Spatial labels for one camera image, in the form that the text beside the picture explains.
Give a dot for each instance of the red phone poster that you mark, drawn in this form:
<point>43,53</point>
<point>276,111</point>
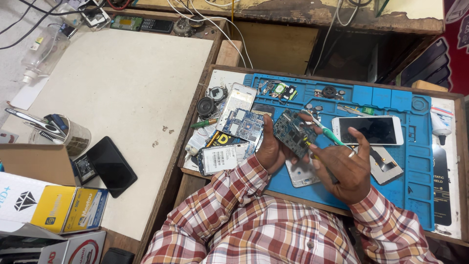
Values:
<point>456,55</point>

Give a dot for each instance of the black flex panel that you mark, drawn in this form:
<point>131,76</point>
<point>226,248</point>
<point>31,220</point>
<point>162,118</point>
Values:
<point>263,109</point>

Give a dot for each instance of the person's left hand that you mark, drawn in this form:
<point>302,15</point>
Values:
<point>269,150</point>

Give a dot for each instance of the person's left fingers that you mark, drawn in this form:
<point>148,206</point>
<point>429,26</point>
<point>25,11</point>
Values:
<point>310,120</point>

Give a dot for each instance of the small green part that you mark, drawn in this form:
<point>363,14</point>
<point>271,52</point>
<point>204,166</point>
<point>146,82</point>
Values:
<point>367,110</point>

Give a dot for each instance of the black yellow packet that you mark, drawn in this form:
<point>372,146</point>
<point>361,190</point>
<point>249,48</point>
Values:
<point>222,139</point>

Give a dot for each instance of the yellow product box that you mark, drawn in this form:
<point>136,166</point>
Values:
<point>86,211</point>
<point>53,209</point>

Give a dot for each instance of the black anti-static packet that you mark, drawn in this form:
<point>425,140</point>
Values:
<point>441,183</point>

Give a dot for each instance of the grey phone back cover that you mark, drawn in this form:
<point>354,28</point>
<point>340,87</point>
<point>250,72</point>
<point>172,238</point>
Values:
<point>384,168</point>

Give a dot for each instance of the white grey brush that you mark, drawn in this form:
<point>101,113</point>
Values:
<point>33,120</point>

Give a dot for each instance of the clear cup of tools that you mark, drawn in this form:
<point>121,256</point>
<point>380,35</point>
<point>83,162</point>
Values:
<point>75,139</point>

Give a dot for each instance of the green screwdriver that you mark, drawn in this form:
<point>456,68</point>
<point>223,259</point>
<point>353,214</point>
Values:
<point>203,123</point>

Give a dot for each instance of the white device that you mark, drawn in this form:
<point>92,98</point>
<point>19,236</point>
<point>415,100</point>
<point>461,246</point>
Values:
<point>93,14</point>

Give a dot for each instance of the phone battery with white label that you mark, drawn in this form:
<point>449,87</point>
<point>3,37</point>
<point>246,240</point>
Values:
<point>223,158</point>

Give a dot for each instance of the blue phone circuit board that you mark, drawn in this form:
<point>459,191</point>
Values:
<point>293,134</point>

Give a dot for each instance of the black keypad phone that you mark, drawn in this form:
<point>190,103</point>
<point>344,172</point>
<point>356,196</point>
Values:
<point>156,25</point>

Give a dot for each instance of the black smartphone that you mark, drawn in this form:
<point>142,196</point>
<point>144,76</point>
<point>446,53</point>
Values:
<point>111,167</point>

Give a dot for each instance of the small black round speaker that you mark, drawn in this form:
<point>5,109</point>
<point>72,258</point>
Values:
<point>329,92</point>

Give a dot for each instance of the person's right hand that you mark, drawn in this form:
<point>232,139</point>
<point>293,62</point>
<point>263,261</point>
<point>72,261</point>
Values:
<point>348,176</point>

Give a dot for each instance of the white box with diamond print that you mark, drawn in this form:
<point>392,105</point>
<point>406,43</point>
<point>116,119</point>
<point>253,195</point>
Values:
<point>18,200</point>

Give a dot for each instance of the worn wooden shelf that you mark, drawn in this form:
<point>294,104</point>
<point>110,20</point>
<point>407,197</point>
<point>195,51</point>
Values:
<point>329,16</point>

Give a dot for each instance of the round metal parts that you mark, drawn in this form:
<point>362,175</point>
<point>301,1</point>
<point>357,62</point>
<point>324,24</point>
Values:
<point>185,26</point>

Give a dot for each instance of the wooden tray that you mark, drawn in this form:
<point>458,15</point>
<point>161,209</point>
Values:
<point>460,165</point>

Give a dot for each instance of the white smartphone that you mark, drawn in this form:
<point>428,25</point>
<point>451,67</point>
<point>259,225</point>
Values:
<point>370,130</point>

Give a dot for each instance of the person's plaid shirt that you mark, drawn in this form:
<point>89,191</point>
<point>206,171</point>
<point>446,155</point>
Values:
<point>263,234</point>

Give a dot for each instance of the small metal parts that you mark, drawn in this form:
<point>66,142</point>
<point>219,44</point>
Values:
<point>265,87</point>

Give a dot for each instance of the white paper sheet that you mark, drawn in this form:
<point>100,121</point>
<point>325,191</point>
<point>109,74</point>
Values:
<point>31,93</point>

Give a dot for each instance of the white box with red logo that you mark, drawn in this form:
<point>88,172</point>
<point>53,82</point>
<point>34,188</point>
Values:
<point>73,249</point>

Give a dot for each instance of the green white toothbrush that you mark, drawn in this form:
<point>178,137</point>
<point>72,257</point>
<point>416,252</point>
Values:
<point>328,132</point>

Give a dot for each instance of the green open phone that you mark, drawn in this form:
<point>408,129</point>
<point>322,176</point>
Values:
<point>126,23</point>

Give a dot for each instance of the grey round speaker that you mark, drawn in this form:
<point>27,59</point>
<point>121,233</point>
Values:
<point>218,94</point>

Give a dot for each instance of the small green white component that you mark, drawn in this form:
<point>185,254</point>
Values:
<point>280,88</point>

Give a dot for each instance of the small black component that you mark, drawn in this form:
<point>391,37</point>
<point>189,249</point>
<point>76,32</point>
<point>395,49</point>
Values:
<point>290,93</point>

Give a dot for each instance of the metal blade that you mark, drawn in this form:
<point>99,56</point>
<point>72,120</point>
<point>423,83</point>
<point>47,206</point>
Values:
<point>348,110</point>

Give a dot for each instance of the brown cardboard box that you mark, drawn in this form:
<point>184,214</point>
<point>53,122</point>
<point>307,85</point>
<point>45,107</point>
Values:
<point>36,163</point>

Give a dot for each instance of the white glue tube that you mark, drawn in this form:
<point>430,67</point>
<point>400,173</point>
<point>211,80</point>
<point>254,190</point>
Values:
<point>440,123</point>

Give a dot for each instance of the blue silicone repair mat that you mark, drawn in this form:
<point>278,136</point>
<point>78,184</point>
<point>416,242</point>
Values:
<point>414,172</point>

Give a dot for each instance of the clear plastic bottle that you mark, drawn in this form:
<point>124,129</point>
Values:
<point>45,51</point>

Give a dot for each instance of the white phone back cover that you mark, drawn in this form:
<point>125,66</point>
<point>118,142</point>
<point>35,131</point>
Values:
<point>302,176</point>

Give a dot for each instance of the small wooden block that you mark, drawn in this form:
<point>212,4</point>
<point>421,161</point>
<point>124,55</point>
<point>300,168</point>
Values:
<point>425,86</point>

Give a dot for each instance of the white phone frame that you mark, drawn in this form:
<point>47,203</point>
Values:
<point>238,97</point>

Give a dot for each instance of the black phone battery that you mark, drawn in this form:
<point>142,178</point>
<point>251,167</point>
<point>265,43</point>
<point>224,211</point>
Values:
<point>85,169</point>

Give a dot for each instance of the black wallet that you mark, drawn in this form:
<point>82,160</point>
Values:
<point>117,256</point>

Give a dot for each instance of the large blue circuit board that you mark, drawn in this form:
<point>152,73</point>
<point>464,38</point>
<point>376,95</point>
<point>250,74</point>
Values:
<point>245,125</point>

